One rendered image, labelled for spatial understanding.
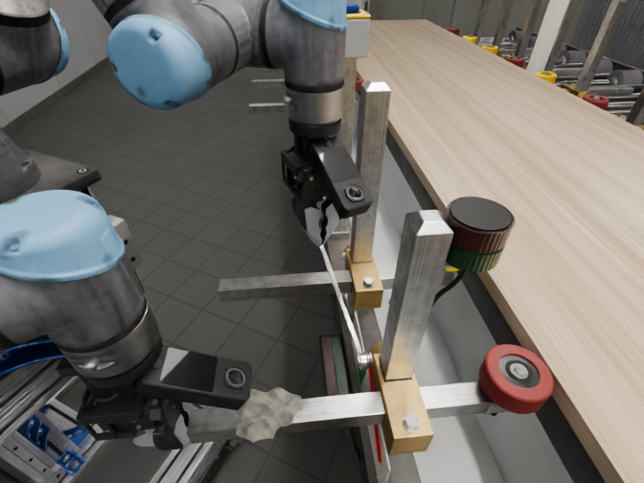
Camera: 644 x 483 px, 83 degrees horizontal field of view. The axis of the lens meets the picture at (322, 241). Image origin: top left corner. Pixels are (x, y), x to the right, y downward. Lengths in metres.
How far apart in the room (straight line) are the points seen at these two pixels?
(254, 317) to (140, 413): 1.31
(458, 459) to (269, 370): 0.94
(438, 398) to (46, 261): 0.45
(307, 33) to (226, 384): 0.38
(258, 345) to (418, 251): 1.32
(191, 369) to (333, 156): 0.30
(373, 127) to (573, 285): 0.40
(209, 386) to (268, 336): 1.23
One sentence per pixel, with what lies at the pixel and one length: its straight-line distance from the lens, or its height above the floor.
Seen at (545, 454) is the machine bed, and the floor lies 0.77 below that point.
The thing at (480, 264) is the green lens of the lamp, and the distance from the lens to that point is 0.37.
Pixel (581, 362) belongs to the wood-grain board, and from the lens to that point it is 0.60.
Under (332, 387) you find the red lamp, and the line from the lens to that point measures 0.70.
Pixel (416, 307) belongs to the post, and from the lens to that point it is 0.41.
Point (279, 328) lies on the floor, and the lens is 1.66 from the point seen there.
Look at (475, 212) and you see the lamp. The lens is 0.37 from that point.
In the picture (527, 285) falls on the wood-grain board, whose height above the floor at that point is 0.90.
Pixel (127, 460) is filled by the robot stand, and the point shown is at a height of 0.21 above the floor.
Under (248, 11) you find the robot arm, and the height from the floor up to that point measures 1.26.
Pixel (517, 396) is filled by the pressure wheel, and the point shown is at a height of 0.91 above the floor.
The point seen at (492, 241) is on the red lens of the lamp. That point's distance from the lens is 0.35.
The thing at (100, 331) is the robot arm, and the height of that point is 1.09.
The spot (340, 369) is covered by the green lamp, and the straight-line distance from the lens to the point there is 0.72.
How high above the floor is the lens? 1.32
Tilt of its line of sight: 40 degrees down
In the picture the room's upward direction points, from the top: straight up
